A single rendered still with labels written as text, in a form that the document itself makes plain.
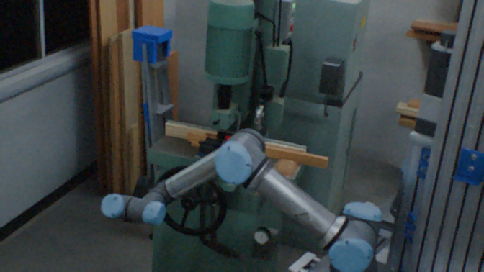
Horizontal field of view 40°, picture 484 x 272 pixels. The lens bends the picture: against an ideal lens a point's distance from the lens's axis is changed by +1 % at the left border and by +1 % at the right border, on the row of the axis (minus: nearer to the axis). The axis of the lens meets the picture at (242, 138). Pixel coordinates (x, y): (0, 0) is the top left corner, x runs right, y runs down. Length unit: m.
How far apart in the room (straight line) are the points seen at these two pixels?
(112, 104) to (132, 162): 0.38
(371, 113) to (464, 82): 3.00
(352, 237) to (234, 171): 0.38
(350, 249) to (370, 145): 3.16
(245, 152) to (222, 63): 0.71
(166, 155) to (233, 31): 0.56
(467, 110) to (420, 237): 0.44
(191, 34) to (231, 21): 2.72
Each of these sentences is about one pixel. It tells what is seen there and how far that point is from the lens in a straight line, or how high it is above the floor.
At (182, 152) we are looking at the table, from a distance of 2.65.
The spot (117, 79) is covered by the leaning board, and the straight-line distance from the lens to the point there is 3.92.
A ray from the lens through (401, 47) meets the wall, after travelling 4.79.
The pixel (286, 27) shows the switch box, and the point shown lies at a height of 1.37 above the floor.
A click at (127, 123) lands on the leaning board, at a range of 4.02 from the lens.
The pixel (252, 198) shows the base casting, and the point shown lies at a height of 0.78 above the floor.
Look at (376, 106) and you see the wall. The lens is 4.92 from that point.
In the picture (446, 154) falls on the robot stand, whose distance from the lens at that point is 2.05.
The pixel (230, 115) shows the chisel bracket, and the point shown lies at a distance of 2.65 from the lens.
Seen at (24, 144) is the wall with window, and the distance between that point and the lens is 3.75.
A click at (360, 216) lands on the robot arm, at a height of 1.04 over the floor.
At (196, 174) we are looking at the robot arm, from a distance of 2.13.
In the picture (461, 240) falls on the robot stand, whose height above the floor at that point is 0.99.
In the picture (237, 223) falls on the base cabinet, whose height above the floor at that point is 0.66.
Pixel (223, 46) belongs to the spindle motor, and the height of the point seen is 1.35.
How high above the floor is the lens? 1.99
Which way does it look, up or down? 23 degrees down
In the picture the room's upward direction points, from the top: 5 degrees clockwise
